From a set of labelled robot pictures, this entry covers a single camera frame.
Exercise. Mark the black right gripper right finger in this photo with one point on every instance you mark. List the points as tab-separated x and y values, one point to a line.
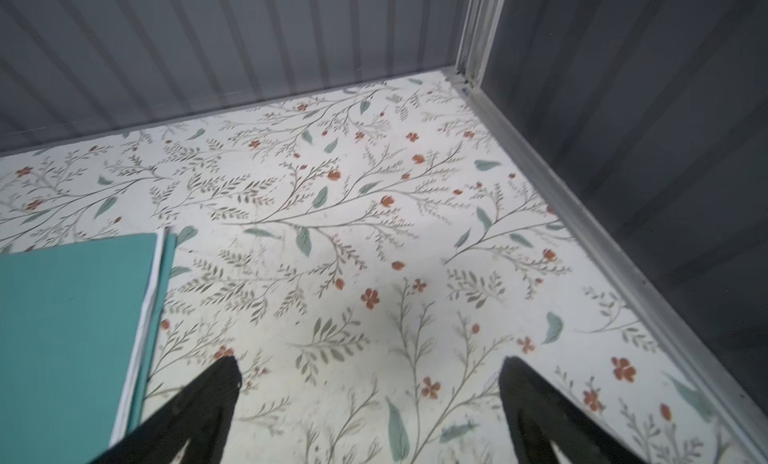
541	419

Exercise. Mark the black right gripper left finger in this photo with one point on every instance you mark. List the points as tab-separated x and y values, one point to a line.
195	423

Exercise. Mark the teal file folder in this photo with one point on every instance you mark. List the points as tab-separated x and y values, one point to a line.
68	320

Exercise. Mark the white paper sheet underneath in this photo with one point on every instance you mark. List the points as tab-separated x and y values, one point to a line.
122	418

